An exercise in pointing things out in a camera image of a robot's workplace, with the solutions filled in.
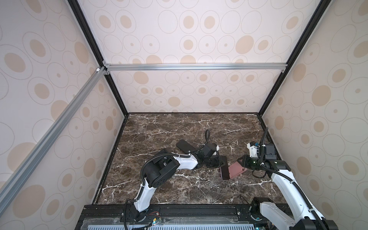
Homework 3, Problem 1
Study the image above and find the black phone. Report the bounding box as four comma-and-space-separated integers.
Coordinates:
176, 139, 197, 155

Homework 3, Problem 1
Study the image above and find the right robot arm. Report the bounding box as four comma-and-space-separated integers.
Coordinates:
238, 141, 338, 230

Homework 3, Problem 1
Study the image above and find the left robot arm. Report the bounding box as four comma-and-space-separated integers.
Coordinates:
134, 139, 226, 212

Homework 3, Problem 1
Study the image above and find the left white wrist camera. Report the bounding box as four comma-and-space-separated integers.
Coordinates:
213, 146, 219, 156

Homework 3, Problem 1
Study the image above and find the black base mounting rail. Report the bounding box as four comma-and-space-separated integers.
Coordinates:
75, 204, 276, 230

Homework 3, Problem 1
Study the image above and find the horizontal aluminium rail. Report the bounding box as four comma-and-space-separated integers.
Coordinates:
106, 63, 288, 71

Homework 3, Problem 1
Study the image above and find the black frame post right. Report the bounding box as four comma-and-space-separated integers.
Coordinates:
257, 0, 333, 118

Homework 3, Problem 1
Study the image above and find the black frame post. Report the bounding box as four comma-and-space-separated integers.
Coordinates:
257, 0, 333, 118
68, 0, 129, 117

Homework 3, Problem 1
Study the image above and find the black frame post left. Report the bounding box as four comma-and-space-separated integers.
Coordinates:
68, 0, 129, 117

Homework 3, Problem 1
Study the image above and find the diagonal aluminium rail left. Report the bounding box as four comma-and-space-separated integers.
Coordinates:
1, 66, 107, 215

